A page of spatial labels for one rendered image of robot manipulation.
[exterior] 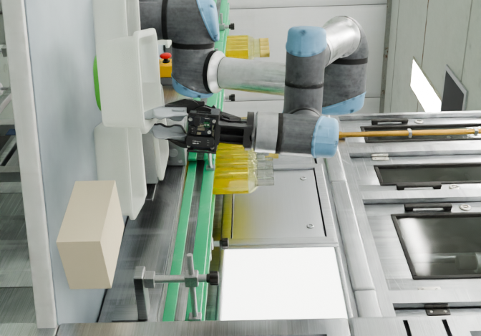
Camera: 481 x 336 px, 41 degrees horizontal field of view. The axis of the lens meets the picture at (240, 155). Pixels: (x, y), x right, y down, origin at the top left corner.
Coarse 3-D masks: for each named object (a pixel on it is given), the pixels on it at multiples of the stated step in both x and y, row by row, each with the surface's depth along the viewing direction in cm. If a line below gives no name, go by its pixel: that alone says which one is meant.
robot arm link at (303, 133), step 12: (288, 120) 115; (300, 120) 115; (312, 120) 116; (324, 120) 116; (336, 120) 117; (288, 132) 115; (300, 132) 115; (312, 132) 115; (324, 132) 115; (336, 132) 115; (276, 144) 121; (288, 144) 115; (300, 144) 115; (312, 144) 115; (324, 144) 115; (336, 144) 116; (312, 156) 117; (324, 156) 117
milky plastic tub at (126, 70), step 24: (96, 48) 108; (120, 48) 107; (144, 48) 127; (96, 72) 111; (120, 72) 108; (144, 72) 128; (96, 96) 111; (120, 96) 109; (144, 96) 129; (120, 120) 110; (144, 120) 109
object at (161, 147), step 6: (162, 90) 177; (162, 96) 177; (162, 102) 178; (162, 120) 181; (156, 138) 165; (156, 144) 166; (162, 144) 184; (156, 150) 167; (162, 150) 185; (168, 150) 185; (156, 156) 168; (162, 156) 183; (156, 162) 170; (162, 162) 180; (156, 168) 171; (162, 168) 177; (162, 174) 174
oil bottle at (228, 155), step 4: (216, 152) 204; (220, 152) 204; (224, 152) 204; (228, 152) 204; (232, 152) 204; (236, 152) 204; (240, 152) 204; (244, 152) 204; (248, 152) 204; (252, 152) 204; (216, 156) 202; (220, 156) 202; (224, 156) 202; (228, 156) 202; (232, 156) 202; (236, 156) 201; (240, 156) 201; (244, 156) 201; (248, 156) 201; (252, 156) 201; (252, 160) 201; (256, 160) 202; (256, 164) 202
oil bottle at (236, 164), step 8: (216, 160) 199; (224, 160) 199; (232, 160) 199; (240, 160) 199; (248, 160) 199; (216, 168) 195; (224, 168) 195; (232, 168) 195; (240, 168) 195; (248, 168) 195; (256, 168) 197
